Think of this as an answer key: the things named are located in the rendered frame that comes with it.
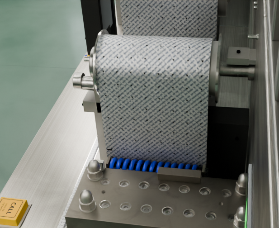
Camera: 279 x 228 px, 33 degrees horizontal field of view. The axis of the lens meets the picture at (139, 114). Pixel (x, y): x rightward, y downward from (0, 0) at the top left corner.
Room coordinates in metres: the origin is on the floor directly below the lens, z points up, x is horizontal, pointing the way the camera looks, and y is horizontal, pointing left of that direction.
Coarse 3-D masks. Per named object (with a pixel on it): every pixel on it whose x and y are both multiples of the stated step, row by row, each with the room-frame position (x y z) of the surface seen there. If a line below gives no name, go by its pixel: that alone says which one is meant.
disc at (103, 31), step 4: (100, 32) 0.94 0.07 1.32; (104, 32) 0.96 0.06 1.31; (108, 32) 0.99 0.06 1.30; (100, 36) 0.93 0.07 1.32; (96, 40) 0.91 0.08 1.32; (96, 44) 0.90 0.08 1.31; (96, 48) 0.90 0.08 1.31; (96, 52) 0.89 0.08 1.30; (96, 56) 0.89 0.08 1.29; (96, 60) 0.89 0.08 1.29; (96, 72) 0.88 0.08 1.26; (96, 76) 0.88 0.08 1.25; (96, 80) 0.87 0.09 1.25; (96, 84) 0.87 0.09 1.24; (96, 88) 0.87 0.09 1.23
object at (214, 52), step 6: (216, 42) 0.89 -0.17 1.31; (216, 48) 0.87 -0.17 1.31; (216, 54) 0.85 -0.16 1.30; (210, 60) 0.84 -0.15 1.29; (216, 60) 0.84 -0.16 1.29; (210, 66) 0.84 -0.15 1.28; (216, 66) 0.83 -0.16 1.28; (210, 72) 0.83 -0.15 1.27; (210, 78) 0.83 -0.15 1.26; (210, 84) 0.83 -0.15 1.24; (210, 90) 0.83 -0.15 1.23
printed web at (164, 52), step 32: (128, 0) 1.10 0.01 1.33; (160, 0) 1.09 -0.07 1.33; (192, 0) 1.07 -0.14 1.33; (128, 32) 1.11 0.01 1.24; (160, 32) 1.09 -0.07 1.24; (192, 32) 1.07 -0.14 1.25; (96, 64) 0.88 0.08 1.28; (128, 64) 0.87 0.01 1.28; (160, 64) 0.86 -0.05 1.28; (192, 64) 0.84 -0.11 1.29; (128, 96) 0.86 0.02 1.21; (160, 96) 0.85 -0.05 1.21; (192, 96) 0.83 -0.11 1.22
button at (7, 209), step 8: (0, 200) 0.87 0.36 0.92; (8, 200) 0.86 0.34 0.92; (16, 200) 0.86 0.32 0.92; (24, 200) 0.86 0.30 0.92; (0, 208) 0.84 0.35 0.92; (8, 208) 0.84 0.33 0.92; (16, 208) 0.84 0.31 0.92; (24, 208) 0.84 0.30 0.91; (0, 216) 0.81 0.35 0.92; (8, 216) 0.81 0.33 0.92; (16, 216) 0.81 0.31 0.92; (8, 224) 0.80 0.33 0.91; (16, 224) 0.80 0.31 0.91
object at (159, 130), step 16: (112, 96) 0.87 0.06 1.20; (112, 112) 0.87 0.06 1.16; (128, 112) 0.86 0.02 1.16; (144, 112) 0.85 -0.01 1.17; (160, 112) 0.85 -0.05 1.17; (176, 112) 0.84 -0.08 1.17; (192, 112) 0.83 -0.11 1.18; (112, 128) 0.87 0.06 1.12; (128, 128) 0.86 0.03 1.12; (144, 128) 0.86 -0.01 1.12; (160, 128) 0.85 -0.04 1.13; (176, 128) 0.84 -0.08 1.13; (192, 128) 0.83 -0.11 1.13; (112, 144) 0.87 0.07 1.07; (128, 144) 0.86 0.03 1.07; (144, 144) 0.86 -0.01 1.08; (160, 144) 0.85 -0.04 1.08; (176, 144) 0.84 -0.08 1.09; (192, 144) 0.83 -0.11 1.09; (144, 160) 0.86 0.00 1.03; (160, 160) 0.85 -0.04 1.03; (176, 160) 0.84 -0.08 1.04; (192, 160) 0.83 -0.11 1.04
